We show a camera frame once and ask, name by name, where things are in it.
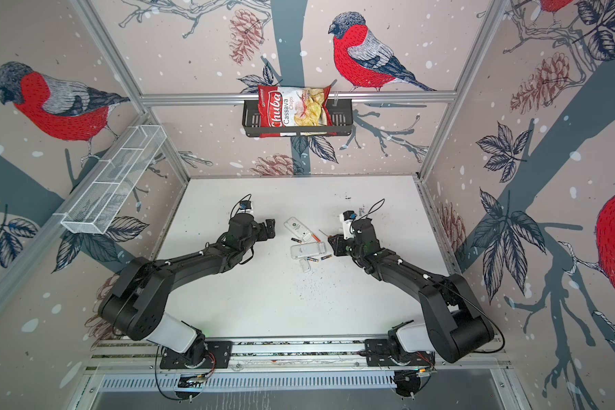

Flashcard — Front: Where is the black wall basket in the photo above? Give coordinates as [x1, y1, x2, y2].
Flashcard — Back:
[242, 99, 354, 138]

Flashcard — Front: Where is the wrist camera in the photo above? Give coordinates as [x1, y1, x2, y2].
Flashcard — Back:
[237, 199, 254, 215]
[339, 210, 357, 239]

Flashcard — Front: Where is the orange black screwdriver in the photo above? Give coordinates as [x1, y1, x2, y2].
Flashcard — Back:
[312, 230, 331, 243]

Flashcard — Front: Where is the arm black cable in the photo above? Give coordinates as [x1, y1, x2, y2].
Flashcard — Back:
[391, 358, 437, 400]
[149, 337, 217, 402]

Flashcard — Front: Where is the white wire mesh shelf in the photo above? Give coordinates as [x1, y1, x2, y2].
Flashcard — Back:
[61, 125, 167, 234]

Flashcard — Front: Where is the red cassava chips bag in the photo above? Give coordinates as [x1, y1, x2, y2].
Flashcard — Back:
[258, 85, 332, 128]

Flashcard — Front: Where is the white remote control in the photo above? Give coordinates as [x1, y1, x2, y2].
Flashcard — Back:
[284, 217, 314, 242]
[290, 242, 326, 260]

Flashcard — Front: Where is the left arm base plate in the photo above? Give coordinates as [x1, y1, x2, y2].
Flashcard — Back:
[160, 340, 233, 370]

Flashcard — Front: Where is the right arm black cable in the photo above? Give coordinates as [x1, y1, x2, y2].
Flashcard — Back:
[391, 358, 437, 400]

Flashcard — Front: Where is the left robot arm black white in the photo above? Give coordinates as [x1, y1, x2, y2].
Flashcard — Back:
[98, 213, 276, 367]

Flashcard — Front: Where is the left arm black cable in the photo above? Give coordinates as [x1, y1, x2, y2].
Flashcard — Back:
[149, 337, 217, 402]

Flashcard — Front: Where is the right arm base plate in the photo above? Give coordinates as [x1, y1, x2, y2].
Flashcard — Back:
[361, 338, 435, 367]

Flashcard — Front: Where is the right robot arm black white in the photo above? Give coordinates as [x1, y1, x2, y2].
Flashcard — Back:
[328, 211, 495, 363]

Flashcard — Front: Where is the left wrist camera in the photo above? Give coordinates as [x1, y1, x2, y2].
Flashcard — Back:
[237, 199, 254, 215]

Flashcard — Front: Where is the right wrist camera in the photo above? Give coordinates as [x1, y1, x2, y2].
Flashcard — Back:
[339, 210, 357, 239]

